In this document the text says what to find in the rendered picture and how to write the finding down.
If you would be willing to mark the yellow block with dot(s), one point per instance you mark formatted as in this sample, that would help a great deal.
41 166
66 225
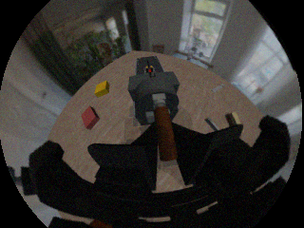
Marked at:
102 89

